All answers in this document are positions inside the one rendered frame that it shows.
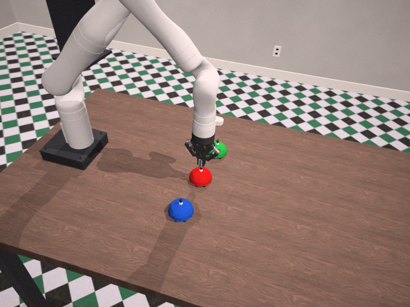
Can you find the blue dome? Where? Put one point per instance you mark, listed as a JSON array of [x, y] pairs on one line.
[[180, 210]]

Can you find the red dome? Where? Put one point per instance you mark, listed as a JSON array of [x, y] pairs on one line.
[[200, 177]]

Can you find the green dome bell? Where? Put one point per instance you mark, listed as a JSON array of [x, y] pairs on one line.
[[222, 147]]

